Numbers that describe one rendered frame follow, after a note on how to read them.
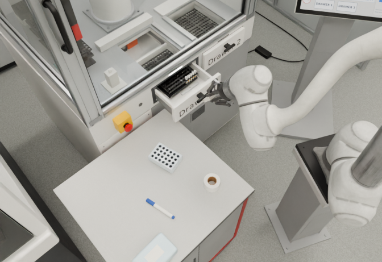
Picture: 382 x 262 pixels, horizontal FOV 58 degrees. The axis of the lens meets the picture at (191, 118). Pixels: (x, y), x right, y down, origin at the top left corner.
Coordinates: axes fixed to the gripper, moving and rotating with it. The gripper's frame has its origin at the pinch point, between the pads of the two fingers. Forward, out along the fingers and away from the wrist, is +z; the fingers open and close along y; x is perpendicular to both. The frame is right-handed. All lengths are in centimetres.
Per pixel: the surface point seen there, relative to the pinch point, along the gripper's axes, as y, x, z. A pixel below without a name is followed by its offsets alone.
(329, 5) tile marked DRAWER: 1, -82, -7
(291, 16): 0, -173, 110
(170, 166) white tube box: -14.6, 29.4, 9.1
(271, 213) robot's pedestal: -87, -17, 51
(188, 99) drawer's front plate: 4.3, 6.1, 5.5
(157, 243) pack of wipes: -31, 54, -5
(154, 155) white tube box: -6.9, 31.3, 12.5
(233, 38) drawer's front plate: 14.7, -37.3, 14.1
